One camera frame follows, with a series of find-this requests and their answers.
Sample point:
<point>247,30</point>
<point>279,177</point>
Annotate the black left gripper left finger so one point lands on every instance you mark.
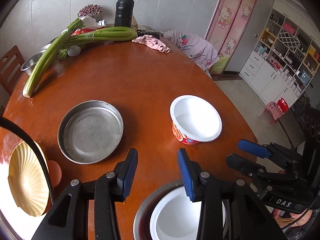
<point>110,188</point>

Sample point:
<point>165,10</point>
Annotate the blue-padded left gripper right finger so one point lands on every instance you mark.
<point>202,187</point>

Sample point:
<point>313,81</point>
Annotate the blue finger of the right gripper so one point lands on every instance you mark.
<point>253,149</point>

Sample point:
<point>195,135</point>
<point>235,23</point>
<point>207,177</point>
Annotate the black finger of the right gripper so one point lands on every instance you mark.
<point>246,167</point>

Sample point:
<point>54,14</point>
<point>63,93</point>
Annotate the large red instant-noodle bowl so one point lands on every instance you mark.
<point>175,217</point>

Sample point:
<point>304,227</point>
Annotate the steel bowl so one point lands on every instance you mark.
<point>143,215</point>
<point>29,65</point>

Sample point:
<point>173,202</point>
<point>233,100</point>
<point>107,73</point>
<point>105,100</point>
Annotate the small red instant-noodle bowl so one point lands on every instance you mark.
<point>194,120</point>

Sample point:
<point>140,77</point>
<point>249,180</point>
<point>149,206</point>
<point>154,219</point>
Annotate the orange bear-shaped plate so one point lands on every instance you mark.
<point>55,172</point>

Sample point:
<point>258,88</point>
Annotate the steel pan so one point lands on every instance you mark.
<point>90,132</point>

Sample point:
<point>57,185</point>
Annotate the yellow shell-shaped plate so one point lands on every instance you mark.
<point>27,181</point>

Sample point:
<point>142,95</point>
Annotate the pink kids stool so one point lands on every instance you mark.
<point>274,110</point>

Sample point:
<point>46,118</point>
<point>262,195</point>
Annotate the red kids stool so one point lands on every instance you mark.
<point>282,104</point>

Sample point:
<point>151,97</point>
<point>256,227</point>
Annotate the black induction cooker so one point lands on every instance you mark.
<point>308,119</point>

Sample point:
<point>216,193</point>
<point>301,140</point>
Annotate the white shelf cabinet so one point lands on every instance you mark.
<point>286,56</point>

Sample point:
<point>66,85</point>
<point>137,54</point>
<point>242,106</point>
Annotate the lilac garment on chair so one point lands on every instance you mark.
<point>195,47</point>

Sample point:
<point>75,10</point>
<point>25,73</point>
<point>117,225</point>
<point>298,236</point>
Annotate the white foam net fruit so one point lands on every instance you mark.
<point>74,51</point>

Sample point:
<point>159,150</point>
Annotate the pink crumpled cloth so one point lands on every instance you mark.
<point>152,42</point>

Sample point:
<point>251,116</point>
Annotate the steel bowl at table back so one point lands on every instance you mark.
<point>29,65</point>

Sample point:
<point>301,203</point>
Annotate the pink Hello Kitty curtain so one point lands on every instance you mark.
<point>226,29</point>

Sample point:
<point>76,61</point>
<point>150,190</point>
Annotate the celery stalk front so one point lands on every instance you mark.
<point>46,59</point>

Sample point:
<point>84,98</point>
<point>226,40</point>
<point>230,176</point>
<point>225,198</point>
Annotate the celery bunch back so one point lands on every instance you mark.
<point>99,35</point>

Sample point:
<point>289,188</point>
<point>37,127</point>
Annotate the brown wooden chair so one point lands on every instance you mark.
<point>11,63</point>

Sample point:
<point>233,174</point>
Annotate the dark red flower bunch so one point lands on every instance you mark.
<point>90,10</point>

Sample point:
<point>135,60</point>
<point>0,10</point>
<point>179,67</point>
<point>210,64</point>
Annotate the black thermos bottle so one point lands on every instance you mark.
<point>124,12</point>

